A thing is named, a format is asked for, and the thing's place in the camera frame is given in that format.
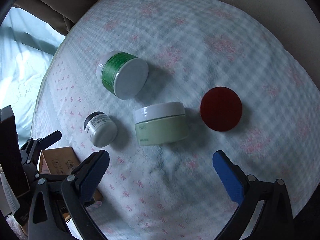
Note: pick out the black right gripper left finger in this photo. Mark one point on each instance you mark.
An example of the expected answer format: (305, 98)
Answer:
(54, 193)

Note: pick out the small black-lidded white jar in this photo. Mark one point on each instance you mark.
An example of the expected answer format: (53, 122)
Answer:
(100, 128)

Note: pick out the red and silver jar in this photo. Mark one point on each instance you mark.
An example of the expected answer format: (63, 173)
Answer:
(221, 109)

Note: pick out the checkered floral bed sheet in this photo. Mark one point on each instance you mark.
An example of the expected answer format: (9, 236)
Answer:
(171, 191)

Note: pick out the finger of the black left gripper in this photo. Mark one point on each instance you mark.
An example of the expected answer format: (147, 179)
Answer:
(32, 148)

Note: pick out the open cardboard box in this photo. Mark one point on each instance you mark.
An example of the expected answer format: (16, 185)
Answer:
(62, 161)

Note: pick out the pale green cream jar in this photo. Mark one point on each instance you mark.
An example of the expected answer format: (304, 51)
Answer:
(161, 123)

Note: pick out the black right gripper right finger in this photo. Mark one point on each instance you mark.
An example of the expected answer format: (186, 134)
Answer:
(275, 217)

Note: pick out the light blue sheer curtain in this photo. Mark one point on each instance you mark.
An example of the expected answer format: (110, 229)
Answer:
(28, 45)

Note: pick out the green-labelled white jar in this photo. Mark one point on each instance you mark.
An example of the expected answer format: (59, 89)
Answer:
(122, 74)

